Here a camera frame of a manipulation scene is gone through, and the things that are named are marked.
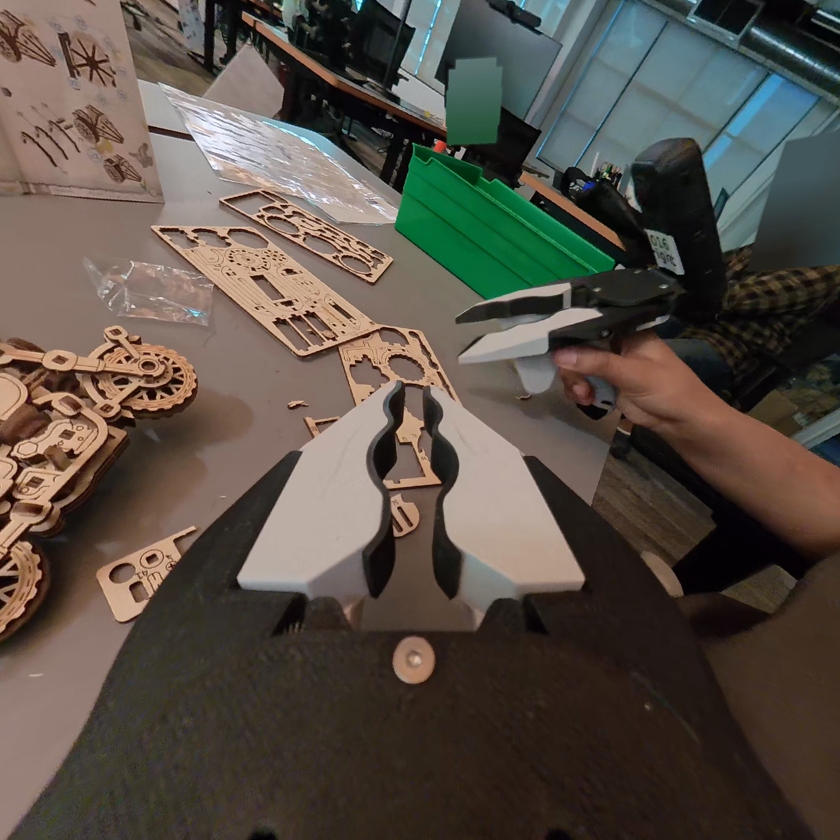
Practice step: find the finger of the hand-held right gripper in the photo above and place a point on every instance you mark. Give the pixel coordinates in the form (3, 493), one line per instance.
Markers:
(525, 302)
(518, 338)

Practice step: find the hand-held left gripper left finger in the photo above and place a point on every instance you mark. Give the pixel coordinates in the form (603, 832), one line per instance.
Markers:
(308, 525)

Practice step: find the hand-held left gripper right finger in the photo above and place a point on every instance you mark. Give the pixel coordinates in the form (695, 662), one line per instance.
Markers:
(512, 525)

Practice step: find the wooden sheet with scalloped cutouts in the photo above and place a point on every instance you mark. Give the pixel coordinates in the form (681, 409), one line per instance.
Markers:
(412, 453)

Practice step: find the wooden motorcycle model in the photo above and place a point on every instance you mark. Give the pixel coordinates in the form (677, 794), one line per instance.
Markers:
(65, 407)

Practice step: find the person's right forearm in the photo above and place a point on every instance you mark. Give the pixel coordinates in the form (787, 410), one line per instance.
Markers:
(774, 472)

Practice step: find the grey desk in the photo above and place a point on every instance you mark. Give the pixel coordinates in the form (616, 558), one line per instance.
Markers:
(229, 407)

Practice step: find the wooden top background desk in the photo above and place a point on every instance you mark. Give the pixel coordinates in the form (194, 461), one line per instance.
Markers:
(394, 105)

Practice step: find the person's right hand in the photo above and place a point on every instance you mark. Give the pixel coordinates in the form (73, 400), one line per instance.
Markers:
(656, 387)

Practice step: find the green bin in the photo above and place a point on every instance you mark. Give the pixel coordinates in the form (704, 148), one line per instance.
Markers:
(492, 223)

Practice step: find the wooden sheet with round holes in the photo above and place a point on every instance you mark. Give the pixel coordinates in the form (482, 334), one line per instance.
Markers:
(380, 264)

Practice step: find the flat wooden piece with holes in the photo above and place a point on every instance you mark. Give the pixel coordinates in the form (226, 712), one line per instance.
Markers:
(157, 581)

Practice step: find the large black monitor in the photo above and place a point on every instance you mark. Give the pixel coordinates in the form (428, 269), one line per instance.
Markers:
(525, 52)

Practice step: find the wooden sheet with gear parts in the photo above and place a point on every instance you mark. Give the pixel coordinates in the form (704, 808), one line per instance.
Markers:
(249, 262)

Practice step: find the small clear plastic bag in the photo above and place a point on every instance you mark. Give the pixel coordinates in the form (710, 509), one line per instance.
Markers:
(151, 292)

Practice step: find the large clear plastic sleeve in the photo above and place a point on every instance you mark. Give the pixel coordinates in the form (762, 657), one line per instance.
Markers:
(275, 157)

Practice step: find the grey leaning panel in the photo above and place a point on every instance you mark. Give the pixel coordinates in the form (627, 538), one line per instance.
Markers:
(249, 85)

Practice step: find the instruction booklet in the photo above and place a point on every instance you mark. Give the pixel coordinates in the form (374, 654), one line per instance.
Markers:
(65, 131)

